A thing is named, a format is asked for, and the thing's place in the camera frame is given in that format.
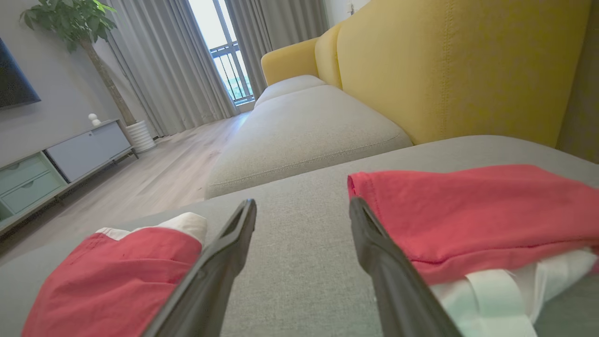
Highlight red shorts with white stripe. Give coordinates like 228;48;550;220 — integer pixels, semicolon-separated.
21;212;208;337

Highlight grey green TV cabinet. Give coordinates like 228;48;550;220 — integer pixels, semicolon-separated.
0;119;139;237

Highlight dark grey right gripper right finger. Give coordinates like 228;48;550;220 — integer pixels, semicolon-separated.
349;197;464;337

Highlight light grey sofa seat cushion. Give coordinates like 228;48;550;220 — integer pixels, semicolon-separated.
254;75;328;109
205;84;413;200

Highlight window with balcony railing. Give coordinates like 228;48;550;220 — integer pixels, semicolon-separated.
187;0;256;106

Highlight green leafy indoor tree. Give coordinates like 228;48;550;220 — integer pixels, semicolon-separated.
20;0;137;127

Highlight olive sofa back cushion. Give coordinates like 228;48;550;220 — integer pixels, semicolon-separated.
556;0;599;164

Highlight white ribbed plant pot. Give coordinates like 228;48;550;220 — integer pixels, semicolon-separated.
125;120;156;154

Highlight grey curtain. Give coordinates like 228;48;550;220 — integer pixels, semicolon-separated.
101;0;239;137
225;0;329;100

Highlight black flat television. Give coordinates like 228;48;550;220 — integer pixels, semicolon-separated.
0;37;42;110

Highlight red white lettered jersey shirt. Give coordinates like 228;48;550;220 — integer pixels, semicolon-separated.
347;164;599;337

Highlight yellow sofa armrest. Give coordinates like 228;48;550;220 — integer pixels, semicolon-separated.
261;37;321;87

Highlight wide yellow sofa back cushion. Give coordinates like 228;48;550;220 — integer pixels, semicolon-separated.
336;0;592;148

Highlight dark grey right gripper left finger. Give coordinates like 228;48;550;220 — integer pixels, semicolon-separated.
140;199;257;337

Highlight narrow yellow sofa back cushion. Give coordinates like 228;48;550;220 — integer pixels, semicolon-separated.
314;22;344;89

